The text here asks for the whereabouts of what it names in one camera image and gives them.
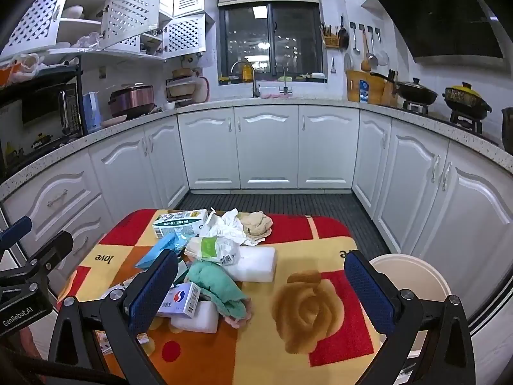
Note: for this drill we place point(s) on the metal skimmer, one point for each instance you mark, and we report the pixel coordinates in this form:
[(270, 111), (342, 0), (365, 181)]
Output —
[(373, 58)]

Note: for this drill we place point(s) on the green white carton box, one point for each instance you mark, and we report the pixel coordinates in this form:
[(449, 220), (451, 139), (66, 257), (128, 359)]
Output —
[(180, 224)]

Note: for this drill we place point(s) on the black metal rack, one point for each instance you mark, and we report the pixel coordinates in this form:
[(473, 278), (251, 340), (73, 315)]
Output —
[(40, 76)]

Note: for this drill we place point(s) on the white green plastic wrapper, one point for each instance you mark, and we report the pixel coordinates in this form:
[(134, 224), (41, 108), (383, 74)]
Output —
[(210, 248)]

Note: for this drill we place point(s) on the wooden knife block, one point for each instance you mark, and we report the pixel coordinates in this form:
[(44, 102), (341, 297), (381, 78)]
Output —
[(390, 92)]

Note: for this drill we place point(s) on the green cloth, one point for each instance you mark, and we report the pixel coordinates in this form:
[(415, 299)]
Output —
[(216, 284)]

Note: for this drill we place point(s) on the blue packet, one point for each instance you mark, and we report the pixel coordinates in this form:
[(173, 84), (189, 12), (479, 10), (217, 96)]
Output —
[(160, 248)]

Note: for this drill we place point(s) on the beige cloth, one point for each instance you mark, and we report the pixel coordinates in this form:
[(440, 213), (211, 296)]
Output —
[(256, 224)]

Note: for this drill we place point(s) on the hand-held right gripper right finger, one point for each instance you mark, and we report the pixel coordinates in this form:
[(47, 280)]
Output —
[(368, 292)]

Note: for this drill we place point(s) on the wooden spoon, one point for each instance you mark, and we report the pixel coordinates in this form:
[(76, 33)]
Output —
[(365, 62)]

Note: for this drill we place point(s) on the small white foam block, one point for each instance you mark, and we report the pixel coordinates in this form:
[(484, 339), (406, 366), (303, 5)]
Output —
[(196, 319)]

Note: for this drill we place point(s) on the black microwave oven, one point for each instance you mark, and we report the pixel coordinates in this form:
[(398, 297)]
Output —
[(40, 112)]

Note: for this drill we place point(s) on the gas stove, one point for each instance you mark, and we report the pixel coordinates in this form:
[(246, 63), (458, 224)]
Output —
[(461, 122)]

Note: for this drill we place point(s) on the yellow lidded pot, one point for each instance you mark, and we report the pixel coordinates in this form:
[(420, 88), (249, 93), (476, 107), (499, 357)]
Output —
[(467, 98)]

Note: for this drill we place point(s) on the pink plate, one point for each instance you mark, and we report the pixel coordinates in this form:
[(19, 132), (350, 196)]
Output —
[(114, 121)]

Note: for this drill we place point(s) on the crumpled white plastic bag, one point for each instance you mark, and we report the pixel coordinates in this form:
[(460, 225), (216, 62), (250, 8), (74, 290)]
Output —
[(226, 224)]

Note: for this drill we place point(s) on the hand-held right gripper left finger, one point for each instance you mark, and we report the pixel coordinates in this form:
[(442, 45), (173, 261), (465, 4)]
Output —
[(152, 288)]

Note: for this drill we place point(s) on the white round stool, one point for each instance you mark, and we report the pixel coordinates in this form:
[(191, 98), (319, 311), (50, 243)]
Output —
[(412, 276)]

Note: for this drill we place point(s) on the blue white bag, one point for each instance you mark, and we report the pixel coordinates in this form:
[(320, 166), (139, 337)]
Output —
[(364, 91)]

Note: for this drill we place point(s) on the metal faucet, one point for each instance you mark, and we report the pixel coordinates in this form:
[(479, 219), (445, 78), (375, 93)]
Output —
[(253, 82)]

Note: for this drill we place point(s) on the black wok with lid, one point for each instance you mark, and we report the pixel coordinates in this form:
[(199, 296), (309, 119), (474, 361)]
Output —
[(417, 92)]

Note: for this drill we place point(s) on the black hanging pan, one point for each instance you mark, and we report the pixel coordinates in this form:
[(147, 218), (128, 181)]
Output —
[(343, 36)]

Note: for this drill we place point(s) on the dark pot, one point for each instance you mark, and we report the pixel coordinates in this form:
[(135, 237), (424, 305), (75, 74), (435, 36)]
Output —
[(507, 128)]

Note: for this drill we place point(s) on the white upper lattice cabinet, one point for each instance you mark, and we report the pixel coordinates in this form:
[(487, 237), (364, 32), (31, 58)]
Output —
[(132, 12)]

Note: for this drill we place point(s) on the crumpled plastic bags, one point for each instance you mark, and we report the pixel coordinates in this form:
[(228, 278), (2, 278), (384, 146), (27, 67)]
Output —
[(24, 64)]

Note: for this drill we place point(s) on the large white foam block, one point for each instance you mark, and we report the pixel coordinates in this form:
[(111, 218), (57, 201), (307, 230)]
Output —
[(256, 266)]

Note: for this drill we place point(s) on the dark framed window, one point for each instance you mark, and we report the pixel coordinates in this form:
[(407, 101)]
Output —
[(248, 28)]

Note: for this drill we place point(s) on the metal ladle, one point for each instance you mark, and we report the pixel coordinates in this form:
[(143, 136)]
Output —
[(356, 42)]

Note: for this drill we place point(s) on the blue white kettle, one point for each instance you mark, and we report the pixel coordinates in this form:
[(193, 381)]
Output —
[(92, 112)]

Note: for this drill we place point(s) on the white lower kitchen cabinets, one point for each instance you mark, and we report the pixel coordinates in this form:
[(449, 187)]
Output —
[(268, 148)]

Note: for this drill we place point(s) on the dark striped floor mat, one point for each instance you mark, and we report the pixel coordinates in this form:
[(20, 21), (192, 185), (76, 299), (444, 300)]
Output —
[(280, 204)]

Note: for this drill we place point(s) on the wooden cutting board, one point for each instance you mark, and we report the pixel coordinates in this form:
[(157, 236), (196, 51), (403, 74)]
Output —
[(376, 88)]

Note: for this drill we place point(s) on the round mesh strainer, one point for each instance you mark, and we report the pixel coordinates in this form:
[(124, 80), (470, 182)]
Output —
[(384, 58)]

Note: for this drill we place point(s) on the white orange printed packet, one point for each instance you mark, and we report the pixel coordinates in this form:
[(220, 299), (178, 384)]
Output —
[(104, 343)]

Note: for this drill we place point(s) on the small white blue box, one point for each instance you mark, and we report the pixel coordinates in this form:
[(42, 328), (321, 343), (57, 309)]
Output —
[(180, 298)]

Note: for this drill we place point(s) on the copper rice cooker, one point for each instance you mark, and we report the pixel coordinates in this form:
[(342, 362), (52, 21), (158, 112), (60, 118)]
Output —
[(130, 102)]

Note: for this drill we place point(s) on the black range hood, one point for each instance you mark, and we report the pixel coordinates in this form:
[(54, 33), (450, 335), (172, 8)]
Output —
[(441, 12)]

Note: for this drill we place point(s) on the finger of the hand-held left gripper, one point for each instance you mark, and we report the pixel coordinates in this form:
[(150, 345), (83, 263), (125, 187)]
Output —
[(16, 229), (50, 250)]

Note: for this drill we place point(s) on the yellow bottle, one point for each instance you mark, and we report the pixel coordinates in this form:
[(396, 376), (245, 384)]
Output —
[(247, 72)]

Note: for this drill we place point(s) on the wooden chopstick holder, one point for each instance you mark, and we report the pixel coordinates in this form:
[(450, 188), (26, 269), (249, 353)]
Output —
[(330, 40)]

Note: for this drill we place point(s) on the beige casserole pot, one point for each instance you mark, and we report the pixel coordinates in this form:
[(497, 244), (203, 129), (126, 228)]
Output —
[(180, 88)]

